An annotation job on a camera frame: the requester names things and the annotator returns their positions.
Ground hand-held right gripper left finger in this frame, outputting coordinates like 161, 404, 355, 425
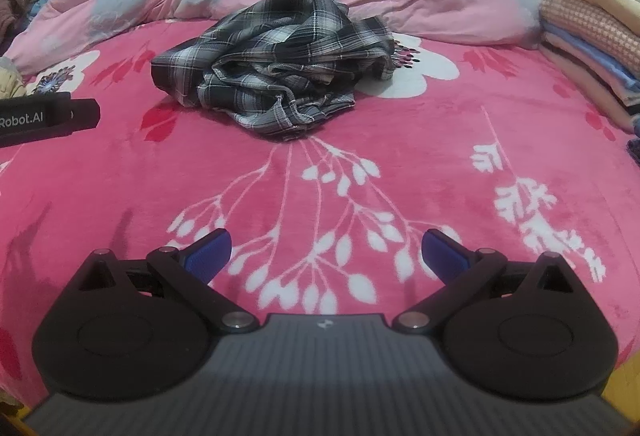
75, 228, 259, 333

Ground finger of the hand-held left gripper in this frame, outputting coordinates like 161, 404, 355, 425
70, 99, 100, 133

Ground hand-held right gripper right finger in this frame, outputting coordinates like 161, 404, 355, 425
393, 228, 583, 332

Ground black white plaid pants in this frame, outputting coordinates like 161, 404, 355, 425
151, 0, 401, 143

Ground stack of folded clothes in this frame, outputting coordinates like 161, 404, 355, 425
539, 0, 640, 134

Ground folded beige pants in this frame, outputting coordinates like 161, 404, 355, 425
0, 66, 26, 99

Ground pink floral blanket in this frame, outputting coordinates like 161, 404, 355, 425
0, 16, 640, 412

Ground folded blue jeans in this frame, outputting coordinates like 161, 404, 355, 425
627, 116, 640, 167

